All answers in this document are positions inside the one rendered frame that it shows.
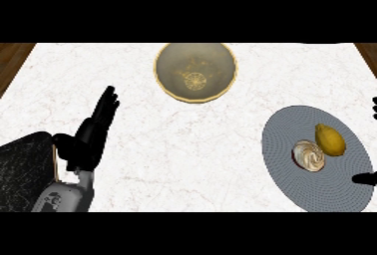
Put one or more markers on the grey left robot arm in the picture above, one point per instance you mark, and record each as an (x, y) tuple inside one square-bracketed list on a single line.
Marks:
[(68, 196)]

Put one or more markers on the cream swirled cupcake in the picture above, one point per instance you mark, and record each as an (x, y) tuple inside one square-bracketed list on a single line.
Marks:
[(308, 155)]

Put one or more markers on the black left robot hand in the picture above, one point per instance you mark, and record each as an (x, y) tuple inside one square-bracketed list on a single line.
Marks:
[(89, 132)]

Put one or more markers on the yellow lemon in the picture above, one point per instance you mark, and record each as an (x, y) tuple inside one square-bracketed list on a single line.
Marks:
[(330, 139)]

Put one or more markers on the gold rimmed bowl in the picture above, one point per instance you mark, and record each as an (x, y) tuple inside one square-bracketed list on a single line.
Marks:
[(195, 72)]

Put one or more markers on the grey round placemat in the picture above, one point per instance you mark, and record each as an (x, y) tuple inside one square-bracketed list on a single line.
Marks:
[(314, 172)]

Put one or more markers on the black speckled object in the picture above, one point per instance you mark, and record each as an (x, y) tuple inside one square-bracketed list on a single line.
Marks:
[(24, 172)]

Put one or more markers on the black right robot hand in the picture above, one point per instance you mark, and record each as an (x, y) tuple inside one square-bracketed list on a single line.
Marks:
[(367, 178)]

